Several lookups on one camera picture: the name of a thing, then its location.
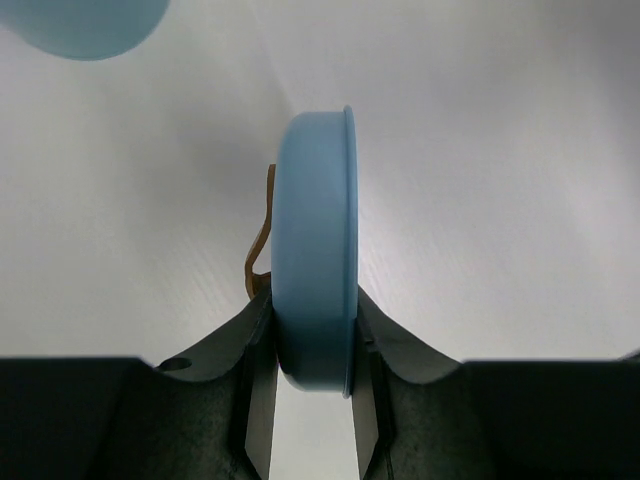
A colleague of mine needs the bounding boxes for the blue cylindrical lunch container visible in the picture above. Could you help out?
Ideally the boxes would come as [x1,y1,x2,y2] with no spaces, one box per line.
[1,0,169,60]

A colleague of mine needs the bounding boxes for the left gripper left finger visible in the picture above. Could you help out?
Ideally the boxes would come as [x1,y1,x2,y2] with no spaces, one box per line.
[1,289,277,479]

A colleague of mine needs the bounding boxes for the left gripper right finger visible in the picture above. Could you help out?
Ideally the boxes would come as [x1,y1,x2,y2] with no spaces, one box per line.
[352,294,639,479]

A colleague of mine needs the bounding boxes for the blue round lid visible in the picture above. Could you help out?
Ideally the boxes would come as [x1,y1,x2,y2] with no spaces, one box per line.
[244,107,359,397]

